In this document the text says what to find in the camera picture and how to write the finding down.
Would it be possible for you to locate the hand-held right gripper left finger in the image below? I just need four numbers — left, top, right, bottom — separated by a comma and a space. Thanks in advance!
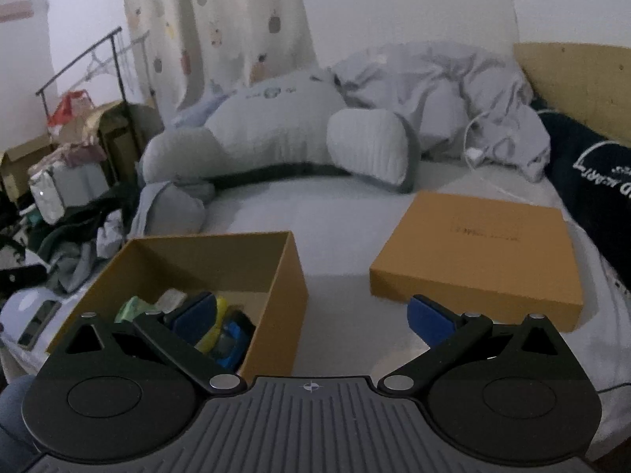
47, 292, 247, 397

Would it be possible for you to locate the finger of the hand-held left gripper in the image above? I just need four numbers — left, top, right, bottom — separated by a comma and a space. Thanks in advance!
0, 265, 49, 299

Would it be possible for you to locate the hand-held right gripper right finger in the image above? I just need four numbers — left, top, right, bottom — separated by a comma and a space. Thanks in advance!
377, 294, 575, 400

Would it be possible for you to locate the blue toy car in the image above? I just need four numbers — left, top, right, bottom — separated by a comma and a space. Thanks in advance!
212, 310, 257, 370

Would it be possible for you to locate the green plastic toy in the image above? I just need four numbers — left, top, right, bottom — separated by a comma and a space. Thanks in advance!
114, 296, 163, 323

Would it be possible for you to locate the clear wrapped packet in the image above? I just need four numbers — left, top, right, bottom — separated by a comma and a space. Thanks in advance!
155, 290, 188, 312

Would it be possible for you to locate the black garment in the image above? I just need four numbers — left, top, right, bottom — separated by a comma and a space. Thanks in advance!
30, 182, 144, 262

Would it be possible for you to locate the brown cardboard box lid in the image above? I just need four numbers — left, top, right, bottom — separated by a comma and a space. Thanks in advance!
370, 191, 585, 333

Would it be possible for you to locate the silver suitcase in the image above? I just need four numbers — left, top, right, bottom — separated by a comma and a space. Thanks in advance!
27, 162, 106, 222

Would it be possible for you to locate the person's leg in jeans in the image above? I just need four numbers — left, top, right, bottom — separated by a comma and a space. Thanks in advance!
0, 374, 43, 461

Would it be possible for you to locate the black and grey clothes pile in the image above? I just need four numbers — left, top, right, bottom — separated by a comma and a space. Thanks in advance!
47, 180, 215, 291

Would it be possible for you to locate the small open cardboard box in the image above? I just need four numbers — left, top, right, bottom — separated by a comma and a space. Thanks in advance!
0, 143, 57, 203

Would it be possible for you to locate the pink clothes pile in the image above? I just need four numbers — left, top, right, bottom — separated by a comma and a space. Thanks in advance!
30, 143, 106, 173

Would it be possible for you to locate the red plastic bag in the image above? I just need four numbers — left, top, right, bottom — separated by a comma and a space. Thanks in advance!
47, 89, 94, 126

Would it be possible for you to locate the large brown cardboard box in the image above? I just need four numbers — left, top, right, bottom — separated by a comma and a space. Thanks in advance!
56, 101, 166, 183

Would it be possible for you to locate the pale green plush pillow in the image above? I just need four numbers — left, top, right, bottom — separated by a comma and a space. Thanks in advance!
139, 70, 422, 194

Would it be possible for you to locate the navy printed cloth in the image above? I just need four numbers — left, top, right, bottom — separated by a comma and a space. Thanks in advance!
535, 108, 631, 296

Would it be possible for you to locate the white clothes hanger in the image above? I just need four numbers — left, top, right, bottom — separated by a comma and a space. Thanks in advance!
81, 52, 116, 80

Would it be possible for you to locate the black metal clothes rack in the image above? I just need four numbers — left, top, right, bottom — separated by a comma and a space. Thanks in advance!
35, 27, 159, 124

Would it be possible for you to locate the crumpled grey quilt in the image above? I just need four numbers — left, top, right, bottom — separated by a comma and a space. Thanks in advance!
170, 42, 552, 183

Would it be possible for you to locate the wooden headboard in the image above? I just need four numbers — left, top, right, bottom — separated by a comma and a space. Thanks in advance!
513, 42, 631, 149

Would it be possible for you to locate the pineapple print curtain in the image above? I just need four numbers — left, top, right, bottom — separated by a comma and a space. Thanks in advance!
121, 0, 316, 109

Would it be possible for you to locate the black cable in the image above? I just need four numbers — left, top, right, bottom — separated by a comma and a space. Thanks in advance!
594, 374, 624, 394

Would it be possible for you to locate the white charger cable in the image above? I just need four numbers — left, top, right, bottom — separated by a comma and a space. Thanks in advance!
463, 111, 563, 208

